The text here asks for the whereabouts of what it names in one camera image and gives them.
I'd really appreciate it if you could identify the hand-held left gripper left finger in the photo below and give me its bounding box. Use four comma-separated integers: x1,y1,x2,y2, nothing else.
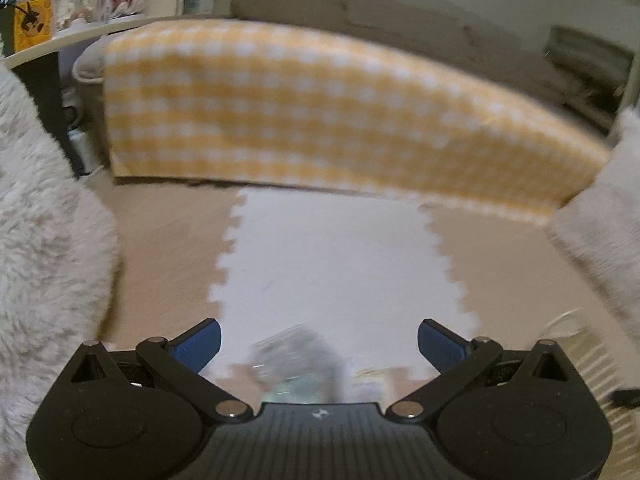
69,317,254,423

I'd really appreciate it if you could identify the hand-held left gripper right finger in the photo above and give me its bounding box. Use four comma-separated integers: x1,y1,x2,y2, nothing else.
386,318,576,423

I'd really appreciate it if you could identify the cream plastic slotted basket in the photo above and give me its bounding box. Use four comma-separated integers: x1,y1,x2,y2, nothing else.
547,310,640,480

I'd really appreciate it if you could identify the clear plastic container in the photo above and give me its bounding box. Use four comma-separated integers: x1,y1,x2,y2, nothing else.
247,325,351,396

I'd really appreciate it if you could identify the beige white foam floor mat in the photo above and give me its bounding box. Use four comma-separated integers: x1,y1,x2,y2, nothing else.
85,180,640,411

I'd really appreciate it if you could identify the fluffy white pillow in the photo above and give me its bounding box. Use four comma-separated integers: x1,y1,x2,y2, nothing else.
0,62,123,480
547,107,640,341

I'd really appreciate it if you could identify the yellow gingham bed cover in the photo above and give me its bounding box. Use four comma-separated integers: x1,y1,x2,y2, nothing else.
102,17,613,226

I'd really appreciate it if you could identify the brown bed pillow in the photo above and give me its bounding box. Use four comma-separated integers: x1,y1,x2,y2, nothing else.
341,0,481,43
462,25,566,91

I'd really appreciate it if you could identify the wooden shelf unit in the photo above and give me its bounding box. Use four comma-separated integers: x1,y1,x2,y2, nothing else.
0,0,258,68

